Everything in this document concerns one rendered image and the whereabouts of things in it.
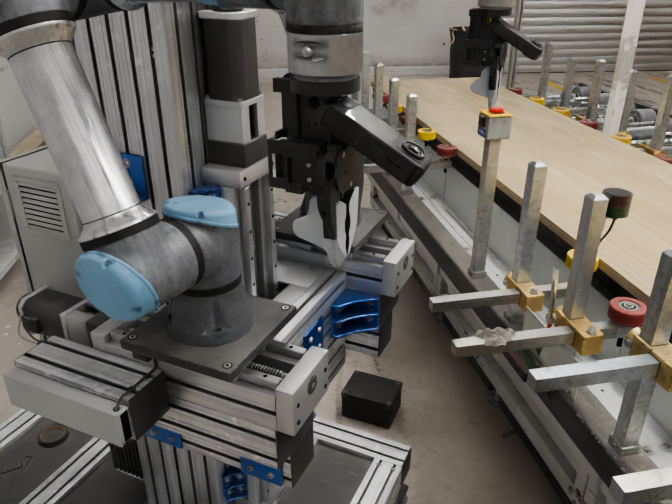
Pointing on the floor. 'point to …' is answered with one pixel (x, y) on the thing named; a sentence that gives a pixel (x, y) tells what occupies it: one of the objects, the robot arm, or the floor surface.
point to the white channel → (623, 66)
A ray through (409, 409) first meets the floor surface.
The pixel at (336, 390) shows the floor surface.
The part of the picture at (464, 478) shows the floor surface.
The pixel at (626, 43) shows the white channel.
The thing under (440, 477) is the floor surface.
